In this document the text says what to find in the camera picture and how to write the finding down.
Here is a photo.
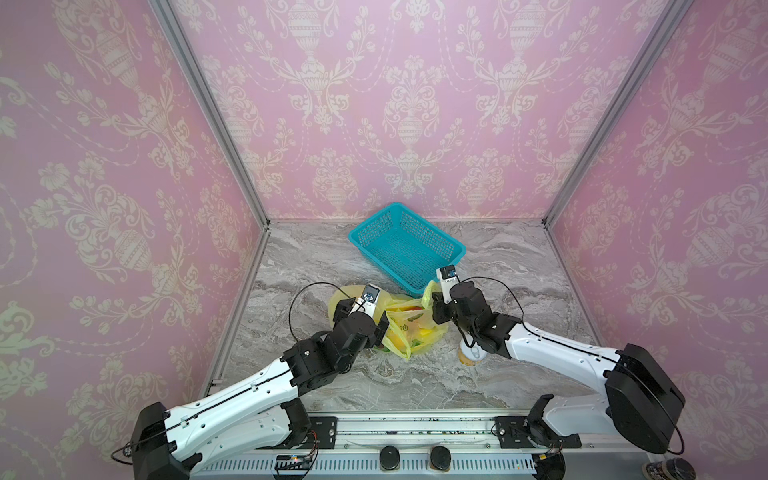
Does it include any aluminium corner post right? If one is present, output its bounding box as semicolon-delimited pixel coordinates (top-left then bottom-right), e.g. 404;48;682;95
542;0;693;233

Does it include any aluminium corner post left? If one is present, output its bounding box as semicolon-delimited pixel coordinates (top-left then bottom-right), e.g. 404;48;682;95
148;0;270;231

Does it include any teal plastic mesh basket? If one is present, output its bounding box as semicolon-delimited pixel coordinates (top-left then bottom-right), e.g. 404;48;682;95
348;203;466;297

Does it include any black knob left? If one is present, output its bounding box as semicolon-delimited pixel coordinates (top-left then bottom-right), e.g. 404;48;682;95
379;445;401;472

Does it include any yellow translucent plastic bag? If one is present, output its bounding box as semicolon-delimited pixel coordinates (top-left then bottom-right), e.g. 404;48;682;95
326;279;450;361

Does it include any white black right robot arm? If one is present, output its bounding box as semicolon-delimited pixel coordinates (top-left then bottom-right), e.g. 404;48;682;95
431;281;686;454

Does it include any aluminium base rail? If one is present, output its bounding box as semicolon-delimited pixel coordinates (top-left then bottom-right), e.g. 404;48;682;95
194;410;665;479

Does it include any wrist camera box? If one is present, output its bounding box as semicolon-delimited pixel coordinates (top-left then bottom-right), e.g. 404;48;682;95
436;265;460;304
357;284;381;320

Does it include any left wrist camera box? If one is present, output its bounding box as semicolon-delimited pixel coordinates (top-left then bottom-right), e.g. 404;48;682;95
357;284;381;320

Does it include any dark bottle at right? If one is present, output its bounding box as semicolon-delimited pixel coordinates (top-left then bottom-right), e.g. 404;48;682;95
641;457;697;480

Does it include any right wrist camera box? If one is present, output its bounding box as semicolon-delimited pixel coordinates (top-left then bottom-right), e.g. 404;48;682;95
436;265;460;304

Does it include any yellow tin can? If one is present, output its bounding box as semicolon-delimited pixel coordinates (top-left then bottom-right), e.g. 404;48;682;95
458;337;488;366

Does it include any black knob right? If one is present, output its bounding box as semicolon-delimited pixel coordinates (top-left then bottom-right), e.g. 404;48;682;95
428;445;452;472

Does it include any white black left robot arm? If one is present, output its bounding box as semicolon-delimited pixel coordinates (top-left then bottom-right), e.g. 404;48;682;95
118;299;389;479

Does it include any black knob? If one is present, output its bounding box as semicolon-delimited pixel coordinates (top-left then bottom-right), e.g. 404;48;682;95
428;445;452;472
379;445;401;472

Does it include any aluminium corner post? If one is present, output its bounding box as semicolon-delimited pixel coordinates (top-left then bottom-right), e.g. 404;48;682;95
148;0;270;231
542;0;693;233

